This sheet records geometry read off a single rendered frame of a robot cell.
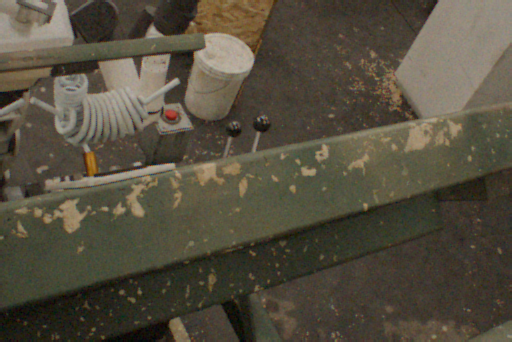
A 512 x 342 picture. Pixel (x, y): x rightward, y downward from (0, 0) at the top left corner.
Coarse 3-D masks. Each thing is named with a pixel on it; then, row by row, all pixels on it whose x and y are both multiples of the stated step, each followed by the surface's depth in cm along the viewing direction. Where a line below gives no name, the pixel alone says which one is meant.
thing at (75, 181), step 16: (64, 64) 75; (80, 64) 76; (96, 64) 77; (64, 80) 78; (80, 80) 82; (64, 96) 79; (80, 96) 80; (64, 112) 81; (80, 112) 82; (64, 128) 82; (80, 128) 82; (80, 144) 84; (96, 160) 83; (64, 176) 83; (80, 176) 76; (112, 176) 70; (128, 176) 71
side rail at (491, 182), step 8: (488, 176) 113; (496, 176) 114; (504, 176) 115; (456, 184) 118; (464, 184) 117; (472, 184) 115; (480, 184) 114; (488, 184) 113; (496, 184) 114; (504, 184) 115; (440, 192) 122; (448, 192) 120; (456, 192) 119; (464, 192) 117; (472, 192) 116; (480, 192) 114; (488, 192) 113; (496, 192) 114; (504, 192) 115; (440, 200) 122; (448, 200) 121; (456, 200) 119; (464, 200) 118; (472, 200) 116; (480, 200) 115; (488, 200) 113
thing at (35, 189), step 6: (84, 174) 210; (48, 180) 204; (18, 186) 200; (30, 186) 201; (36, 186) 202; (6, 192) 197; (12, 192) 198; (18, 192) 198; (30, 192) 200; (36, 192) 200; (6, 198) 198; (12, 198) 196; (18, 198) 197
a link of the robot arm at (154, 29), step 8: (144, 8) 159; (152, 8) 160; (144, 16) 159; (152, 16) 158; (136, 24) 161; (144, 24) 160; (152, 24) 161; (160, 24) 157; (168, 24) 157; (136, 32) 162; (144, 32) 162; (152, 32) 160; (160, 32) 160; (168, 32) 158; (176, 32) 159; (184, 32) 161; (152, 56) 161; (160, 56) 161
